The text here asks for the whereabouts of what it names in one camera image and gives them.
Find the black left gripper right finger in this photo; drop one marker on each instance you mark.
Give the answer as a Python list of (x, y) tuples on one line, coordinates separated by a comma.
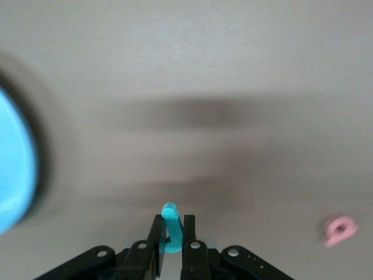
[(198, 262)]

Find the pink foam letter with hole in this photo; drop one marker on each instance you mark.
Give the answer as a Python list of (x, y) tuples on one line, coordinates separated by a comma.
[(332, 233)]

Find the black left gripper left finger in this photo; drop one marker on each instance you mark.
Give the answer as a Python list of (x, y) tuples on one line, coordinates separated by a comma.
[(140, 259)]

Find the teal foam letter j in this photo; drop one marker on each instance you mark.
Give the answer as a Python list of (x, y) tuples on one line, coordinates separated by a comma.
[(173, 230)]

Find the blue plate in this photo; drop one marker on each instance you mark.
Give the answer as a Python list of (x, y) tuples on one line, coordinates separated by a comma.
[(11, 163)]

